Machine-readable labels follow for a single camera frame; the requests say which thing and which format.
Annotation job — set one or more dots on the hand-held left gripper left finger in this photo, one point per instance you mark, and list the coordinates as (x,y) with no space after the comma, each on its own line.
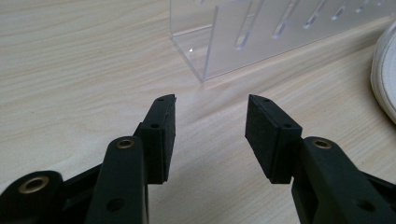
(157,143)

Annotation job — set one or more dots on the clear acrylic slotted rack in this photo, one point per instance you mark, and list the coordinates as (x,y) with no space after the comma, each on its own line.
(249,34)

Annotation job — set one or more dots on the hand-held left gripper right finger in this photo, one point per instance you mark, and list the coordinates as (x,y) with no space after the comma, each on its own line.
(274,146)

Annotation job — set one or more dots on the white round plate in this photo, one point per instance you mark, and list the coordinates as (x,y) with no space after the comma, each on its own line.
(384,73)

